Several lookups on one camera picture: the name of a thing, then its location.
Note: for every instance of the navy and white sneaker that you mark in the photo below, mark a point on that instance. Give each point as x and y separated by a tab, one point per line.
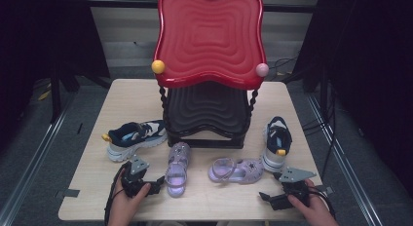
277	140
136	138

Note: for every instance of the metal floor rail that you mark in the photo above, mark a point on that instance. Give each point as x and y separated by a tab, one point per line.
347	164
35	158

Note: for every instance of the purple sandal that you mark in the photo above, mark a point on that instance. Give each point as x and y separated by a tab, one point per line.
177	177
240	172

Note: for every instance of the dark metal stand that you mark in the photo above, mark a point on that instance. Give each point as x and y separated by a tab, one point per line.
55	96

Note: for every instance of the dark curtain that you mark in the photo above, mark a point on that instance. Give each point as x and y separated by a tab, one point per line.
367	73
39	34

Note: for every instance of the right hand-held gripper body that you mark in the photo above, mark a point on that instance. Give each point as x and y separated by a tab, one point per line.
295	187

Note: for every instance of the person's right hand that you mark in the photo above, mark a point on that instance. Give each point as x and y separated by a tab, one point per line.
316	209

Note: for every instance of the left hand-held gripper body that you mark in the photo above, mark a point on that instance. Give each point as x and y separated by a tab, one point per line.
131	179

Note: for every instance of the person's left hand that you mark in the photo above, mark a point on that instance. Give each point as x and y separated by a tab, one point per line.
125	208

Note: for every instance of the small black floor tape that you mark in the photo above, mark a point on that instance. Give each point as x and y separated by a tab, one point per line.
80	128

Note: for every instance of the grey tape piece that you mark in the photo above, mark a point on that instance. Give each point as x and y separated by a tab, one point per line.
69	193
323	189

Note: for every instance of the yellow floor object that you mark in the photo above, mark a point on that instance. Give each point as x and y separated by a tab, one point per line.
44	95

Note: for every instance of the red and black shoe rack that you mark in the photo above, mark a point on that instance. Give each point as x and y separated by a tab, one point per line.
211	41

